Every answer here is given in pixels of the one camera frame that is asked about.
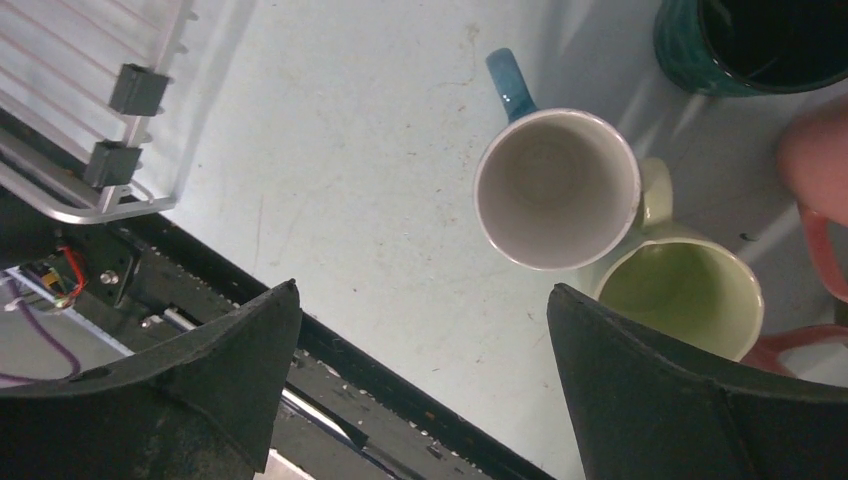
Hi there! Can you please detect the metal wire dish rack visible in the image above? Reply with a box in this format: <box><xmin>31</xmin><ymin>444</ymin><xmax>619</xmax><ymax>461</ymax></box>
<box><xmin>1</xmin><ymin>1</ymin><xmax>196</xmax><ymax>225</ymax></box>

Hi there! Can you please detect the pink patterned mug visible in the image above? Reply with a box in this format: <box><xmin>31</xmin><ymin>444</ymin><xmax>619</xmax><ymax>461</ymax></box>
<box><xmin>740</xmin><ymin>324</ymin><xmax>847</xmax><ymax>378</ymax></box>

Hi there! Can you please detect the dark teal mug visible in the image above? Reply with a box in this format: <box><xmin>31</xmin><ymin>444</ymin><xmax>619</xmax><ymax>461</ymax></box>
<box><xmin>653</xmin><ymin>1</ymin><xmax>847</xmax><ymax>97</ymax></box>

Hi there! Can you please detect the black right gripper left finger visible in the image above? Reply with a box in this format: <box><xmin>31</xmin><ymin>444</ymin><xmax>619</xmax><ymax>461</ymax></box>
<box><xmin>1</xmin><ymin>280</ymin><xmax>303</xmax><ymax>479</ymax></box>

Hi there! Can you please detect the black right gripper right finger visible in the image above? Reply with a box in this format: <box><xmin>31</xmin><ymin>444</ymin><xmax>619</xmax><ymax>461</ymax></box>
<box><xmin>547</xmin><ymin>284</ymin><xmax>847</xmax><ymax>479</ymax></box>

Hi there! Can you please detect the light green mug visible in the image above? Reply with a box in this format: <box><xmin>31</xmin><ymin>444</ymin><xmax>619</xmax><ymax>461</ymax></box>
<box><xmin>578</xmin><ymin>158</ymin><xmax>764</xmax><ymax>362</ymax></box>

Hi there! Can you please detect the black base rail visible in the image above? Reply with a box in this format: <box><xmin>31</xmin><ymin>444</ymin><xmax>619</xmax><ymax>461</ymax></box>
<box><xmin>1</xmin><ymin>193</ymin><xmax>544</xmax><ymax>479</ymax></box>

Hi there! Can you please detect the light blue mug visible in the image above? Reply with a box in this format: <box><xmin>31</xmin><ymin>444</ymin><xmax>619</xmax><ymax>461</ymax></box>
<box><xmin>473</xmin><ymin>48</ymin><xmax>642</xmax><ymax>271</ymax></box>

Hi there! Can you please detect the pink mug white inside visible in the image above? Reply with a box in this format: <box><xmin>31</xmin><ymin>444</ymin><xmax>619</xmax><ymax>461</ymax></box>
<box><xmin>776</xmin><ymin>95</ymin><xmax>847</xmax><ymax>302</ymax></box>

